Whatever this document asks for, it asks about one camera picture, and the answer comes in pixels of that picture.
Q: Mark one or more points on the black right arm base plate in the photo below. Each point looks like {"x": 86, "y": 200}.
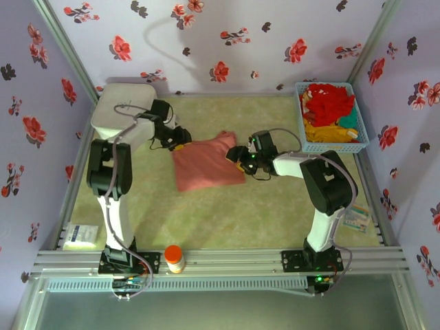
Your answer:
{"x": 292, "y": 261}

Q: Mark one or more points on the white paper packet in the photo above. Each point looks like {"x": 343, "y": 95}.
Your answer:
{"x": 80, "y": 235}

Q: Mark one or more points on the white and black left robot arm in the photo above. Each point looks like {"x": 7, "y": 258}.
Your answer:
{"x": 113, "y": 213}

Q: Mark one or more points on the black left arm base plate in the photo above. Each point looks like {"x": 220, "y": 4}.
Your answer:
{"x": 151, "y": 263}

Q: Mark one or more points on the blue plastic basket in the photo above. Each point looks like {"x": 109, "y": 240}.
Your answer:
{"x": 357, "y": 146}

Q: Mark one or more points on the red t-shirt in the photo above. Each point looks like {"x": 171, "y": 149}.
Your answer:
{"x": 326, "y": 103}

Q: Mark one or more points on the green marbled table mat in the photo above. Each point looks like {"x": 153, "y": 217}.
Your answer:
{"x": 220, "y": 220}

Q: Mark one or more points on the orange-capped white bottle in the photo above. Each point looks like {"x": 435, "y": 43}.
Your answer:
{"x": 174, "y": 259}

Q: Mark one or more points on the yellow t-shirt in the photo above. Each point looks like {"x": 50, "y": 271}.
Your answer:
{"x": 326, "y": 134}

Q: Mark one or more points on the green t-shirt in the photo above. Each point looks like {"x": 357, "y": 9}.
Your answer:
{"x": 350, "y": 123}

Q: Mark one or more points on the aluminium frame post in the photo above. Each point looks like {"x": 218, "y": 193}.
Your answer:
{"x": 374, "y": 38}
{"x": 65, "y": 51}

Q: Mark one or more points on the colourful printed packet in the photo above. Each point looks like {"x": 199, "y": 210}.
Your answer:
{"x": 359, "y": 220}

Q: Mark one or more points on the aluminium cross rail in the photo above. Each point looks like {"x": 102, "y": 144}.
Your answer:
{"x": 233, "y": 261}

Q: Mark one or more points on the white storage box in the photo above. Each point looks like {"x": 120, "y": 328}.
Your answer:
{"x": 120, "y": 99}

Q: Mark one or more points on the pink t-shirt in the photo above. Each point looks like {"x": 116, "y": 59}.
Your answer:
{"x": 206, "y": 165}

